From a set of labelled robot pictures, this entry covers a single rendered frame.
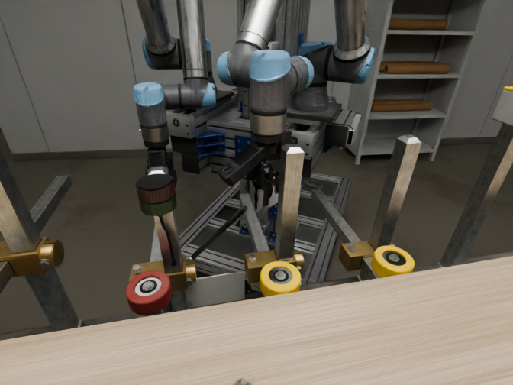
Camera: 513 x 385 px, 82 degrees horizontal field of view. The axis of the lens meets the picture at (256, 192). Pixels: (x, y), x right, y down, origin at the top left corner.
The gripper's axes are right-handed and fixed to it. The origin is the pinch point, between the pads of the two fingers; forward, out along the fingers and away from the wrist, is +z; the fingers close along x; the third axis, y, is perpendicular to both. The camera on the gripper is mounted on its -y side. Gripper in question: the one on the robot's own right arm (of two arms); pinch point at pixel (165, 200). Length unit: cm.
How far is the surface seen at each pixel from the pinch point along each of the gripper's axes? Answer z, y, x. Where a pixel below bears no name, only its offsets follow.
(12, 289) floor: 83, 56, 97
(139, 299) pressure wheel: -8.1, -45.9, 1.2
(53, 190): -13.4, -12.1, 24.7
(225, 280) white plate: 4.6, -32.9, -15.2
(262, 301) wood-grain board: -7, -50, -20
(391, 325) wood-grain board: -7, -59, -40
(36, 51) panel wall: -21, 241, 120
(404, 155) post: -28, -37, -53
